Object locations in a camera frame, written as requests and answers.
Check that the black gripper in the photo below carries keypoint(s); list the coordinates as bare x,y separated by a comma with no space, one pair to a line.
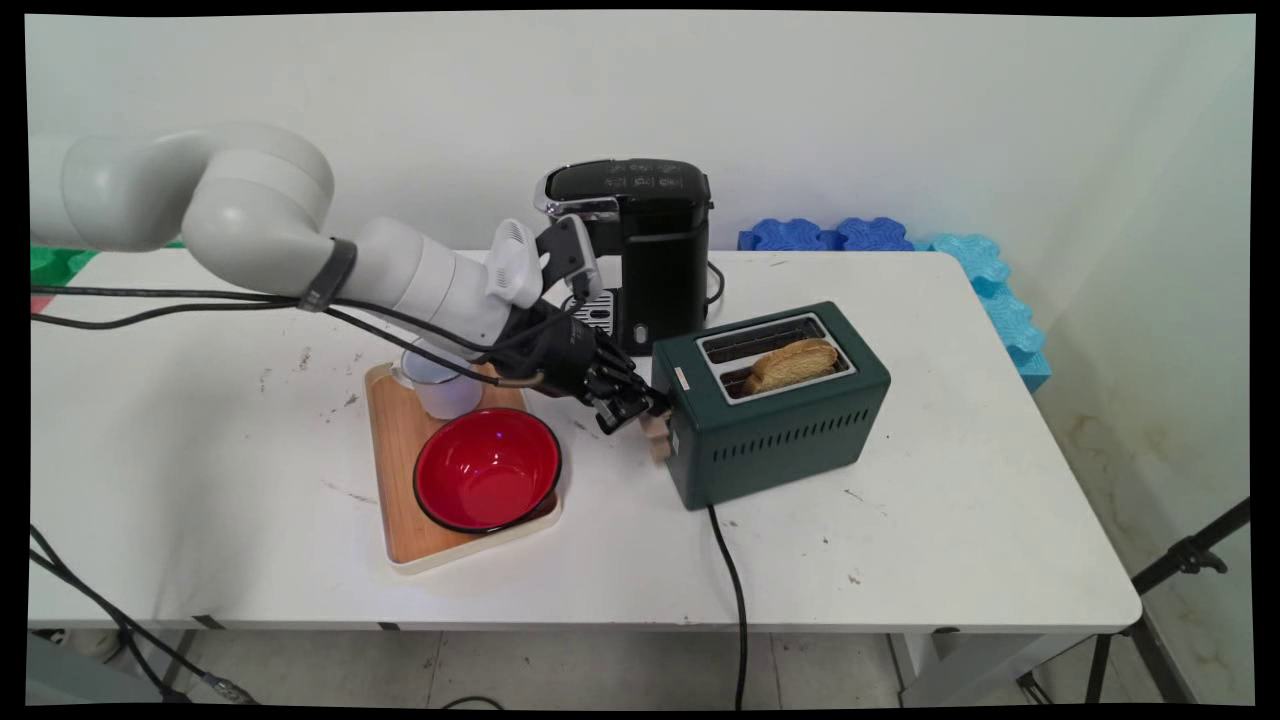
560,350

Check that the green two-slot toaster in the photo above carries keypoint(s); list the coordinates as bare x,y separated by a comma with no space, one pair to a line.
780,440

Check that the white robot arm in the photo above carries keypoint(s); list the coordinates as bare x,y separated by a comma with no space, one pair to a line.
250,200

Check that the black capsule coffee machine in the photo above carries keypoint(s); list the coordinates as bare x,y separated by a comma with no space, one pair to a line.
660,260

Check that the red bowl with black rim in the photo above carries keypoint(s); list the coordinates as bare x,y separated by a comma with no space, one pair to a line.
485,470

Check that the toasted bread slice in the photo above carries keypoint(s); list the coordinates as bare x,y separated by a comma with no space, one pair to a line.
795,362

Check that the white cup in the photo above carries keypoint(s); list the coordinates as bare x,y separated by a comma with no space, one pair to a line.
447,395

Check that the dark blue foam mat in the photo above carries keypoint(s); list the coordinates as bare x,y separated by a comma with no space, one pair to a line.
875,233
790,235

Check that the wooden tray with white rim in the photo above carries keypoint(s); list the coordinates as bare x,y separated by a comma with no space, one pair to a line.
400,470

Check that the light blue foam mat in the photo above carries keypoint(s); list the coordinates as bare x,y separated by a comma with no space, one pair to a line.
1000,300

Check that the green foam mat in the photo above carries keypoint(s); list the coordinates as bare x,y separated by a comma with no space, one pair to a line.
60,265

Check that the black tripod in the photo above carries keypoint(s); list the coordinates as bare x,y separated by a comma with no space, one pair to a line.
1180,560

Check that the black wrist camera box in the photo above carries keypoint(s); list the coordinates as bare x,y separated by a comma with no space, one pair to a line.
570,252

